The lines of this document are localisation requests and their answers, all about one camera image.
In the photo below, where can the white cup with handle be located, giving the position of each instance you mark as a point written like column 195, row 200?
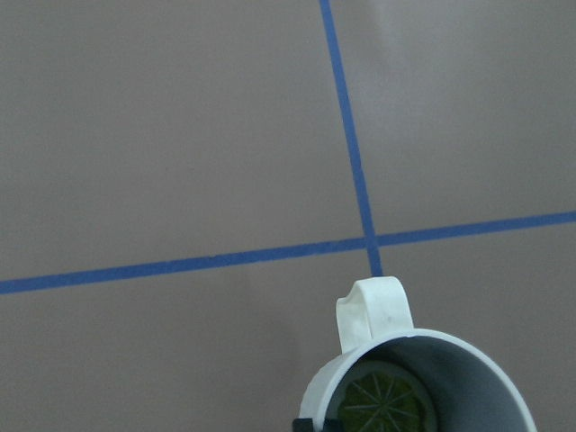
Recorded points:
column 468, row 390

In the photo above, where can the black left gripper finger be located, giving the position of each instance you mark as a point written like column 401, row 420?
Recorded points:
column 307, row 425

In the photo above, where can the green lemon slice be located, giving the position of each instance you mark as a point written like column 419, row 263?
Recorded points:
column 383, row 401

